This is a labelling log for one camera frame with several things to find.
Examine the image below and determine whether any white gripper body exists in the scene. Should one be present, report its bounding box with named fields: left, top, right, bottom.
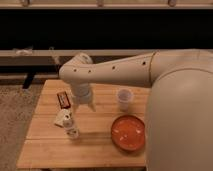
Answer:
left=70, top=83, right=93, bottom=104

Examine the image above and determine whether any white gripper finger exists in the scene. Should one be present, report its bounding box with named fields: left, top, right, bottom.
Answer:
left=88, top=103, right=96, bottom=112
left=72, top=104, right=79, bottom=113

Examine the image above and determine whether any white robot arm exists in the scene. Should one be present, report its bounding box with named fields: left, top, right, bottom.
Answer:
left=59, top=49, right=213, bottom=171

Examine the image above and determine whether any orange round plate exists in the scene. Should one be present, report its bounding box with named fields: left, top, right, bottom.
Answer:
left=111, top=115, right=145, bottom=152

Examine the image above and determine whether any wooden bench rail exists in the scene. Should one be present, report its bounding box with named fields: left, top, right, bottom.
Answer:
left=0, top=49, right=213, bottom=67

